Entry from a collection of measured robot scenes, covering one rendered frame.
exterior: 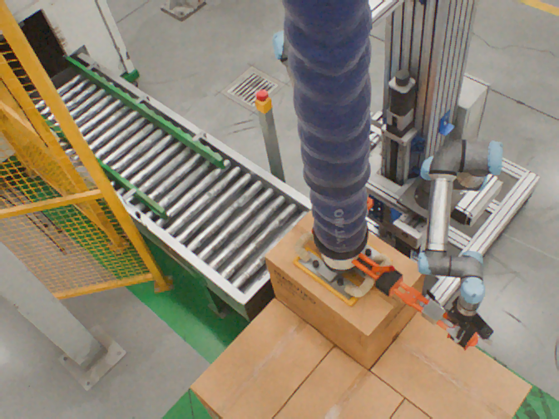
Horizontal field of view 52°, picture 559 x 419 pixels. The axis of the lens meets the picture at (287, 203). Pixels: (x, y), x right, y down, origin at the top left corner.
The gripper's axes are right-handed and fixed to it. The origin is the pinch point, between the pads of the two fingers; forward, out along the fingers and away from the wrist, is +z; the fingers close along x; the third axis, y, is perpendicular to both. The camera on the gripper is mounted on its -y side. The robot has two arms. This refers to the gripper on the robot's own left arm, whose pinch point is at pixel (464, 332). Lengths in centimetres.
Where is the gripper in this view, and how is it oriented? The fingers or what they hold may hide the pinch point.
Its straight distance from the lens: 233.8
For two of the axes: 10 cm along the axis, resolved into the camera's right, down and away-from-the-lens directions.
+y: -7.3, -5.1, 4.6
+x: -6.8, 6.4, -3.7
